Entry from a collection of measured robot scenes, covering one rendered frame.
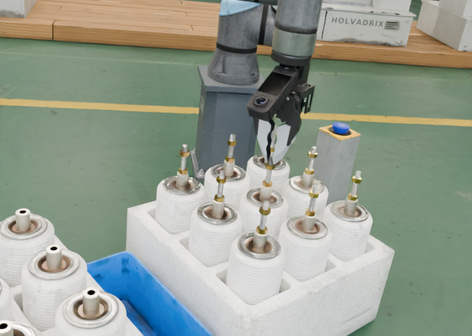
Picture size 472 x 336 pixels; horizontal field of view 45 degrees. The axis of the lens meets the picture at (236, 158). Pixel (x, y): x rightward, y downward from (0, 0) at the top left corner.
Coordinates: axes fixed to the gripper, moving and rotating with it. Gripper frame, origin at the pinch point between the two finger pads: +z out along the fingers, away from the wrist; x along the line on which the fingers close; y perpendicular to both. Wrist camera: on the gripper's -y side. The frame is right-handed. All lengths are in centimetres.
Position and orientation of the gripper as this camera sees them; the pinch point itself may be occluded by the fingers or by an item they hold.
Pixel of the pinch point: (270, 157)
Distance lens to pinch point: 107.0
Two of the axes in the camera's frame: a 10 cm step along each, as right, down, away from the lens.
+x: -8.5, -3.2, 4.2
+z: -1.2, 8.9, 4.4
